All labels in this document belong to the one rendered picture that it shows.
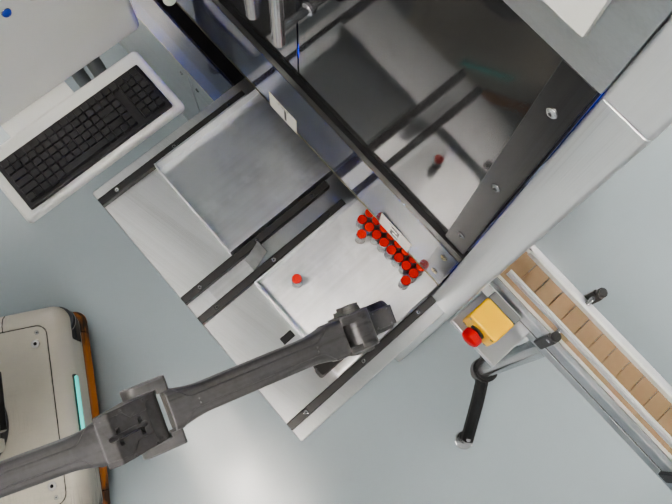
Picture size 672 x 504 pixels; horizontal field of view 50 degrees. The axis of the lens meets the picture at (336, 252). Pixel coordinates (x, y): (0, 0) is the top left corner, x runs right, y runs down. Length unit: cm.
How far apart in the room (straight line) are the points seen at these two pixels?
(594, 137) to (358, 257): 89
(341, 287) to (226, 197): 32
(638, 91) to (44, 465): 89
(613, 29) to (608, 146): 14
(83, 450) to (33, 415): 115
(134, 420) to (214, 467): 131
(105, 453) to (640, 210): 213
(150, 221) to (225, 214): 16
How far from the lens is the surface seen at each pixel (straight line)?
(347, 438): 237
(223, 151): 163
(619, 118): 70
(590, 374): 155
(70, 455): 110
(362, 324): 122
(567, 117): 75
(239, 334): 151
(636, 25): 62
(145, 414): 112
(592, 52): 67
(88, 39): 180
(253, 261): 152
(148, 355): 244
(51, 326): 225
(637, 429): 158
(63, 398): 221
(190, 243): 157
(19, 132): 185
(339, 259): 154
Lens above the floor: 237
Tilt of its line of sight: 75 degrees down
